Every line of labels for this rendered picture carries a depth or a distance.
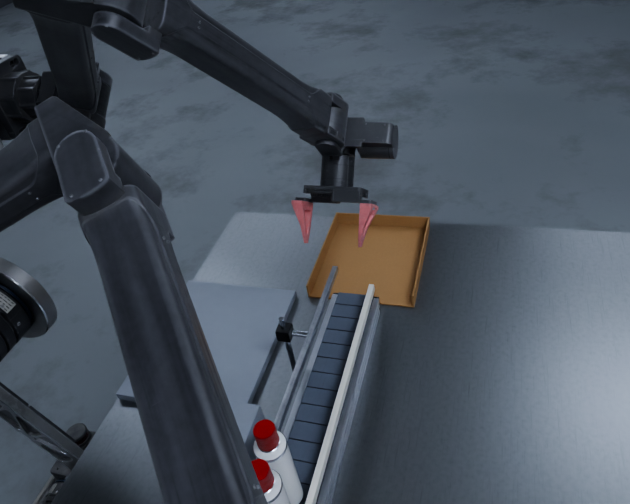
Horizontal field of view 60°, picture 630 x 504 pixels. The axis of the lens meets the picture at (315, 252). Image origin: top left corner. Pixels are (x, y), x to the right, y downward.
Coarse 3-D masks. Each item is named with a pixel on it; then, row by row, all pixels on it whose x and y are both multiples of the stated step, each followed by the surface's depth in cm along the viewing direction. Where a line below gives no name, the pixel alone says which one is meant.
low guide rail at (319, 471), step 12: (372, 288) 121; (360, 324) 113; (360, 336) 112; (348, 360) 107; (348, 372) 104; (348, 384) 104; (336, 396) 101; (336, 408) 99; (336, 420) 97; (324, 444) 93; (324, 456) 92; (324, 468) 91; (312, 480) 89; (312, 492) 87
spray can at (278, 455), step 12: (264, 420) 79; (264, 432) 78; (276, 432) 78; (264, 444) 78; (276, 444) 79; (264, 456) 79; (276, 456) 79; (288, 456) 81; (276, 468) 80; (288, 468) 82; (288, 480) 84; (288, 492) 85; (300, 492) 89
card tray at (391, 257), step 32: (352, 224) 153; (384, 224) 150; (416, 224) 147; (320, 256) 140; (352, 256) 143; (384, 256) 141; (416, 256) 139; (320, 288) 135; (352, 288) 134; (384, 288) 132; (416, 288) 128
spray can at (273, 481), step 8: (256, 464) 74; (264, 464) 74; (256, 472) 73; (264, 472) 73; (272, 472) 77; (264, 480) 73; (272, 480) 74; (280, 480) 76; (264, 488) 74; (272, 488) 75; (280, 488) 75; (272, 496) 74; (280, 496) 76
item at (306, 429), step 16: (336, 304) 124; (352, 304) 123; (336, 320) 120; (352, 320) 119; (336, 336) 116; (352, 336) 116; (320, 352) 114; (336, 352) 113; (320, 368) 110; (336, 368) 110; (320, 384) 107; (336, 384) 107; (304, 400) 105; (320, 400) 105; (304, 416) 102; (320, 416) 102; (304, 432) 100; (320, 432) 99; (304, 448) 97; (320, 448) 97; (304, 464) 95; (304, 480) 93; (304, 496) 91
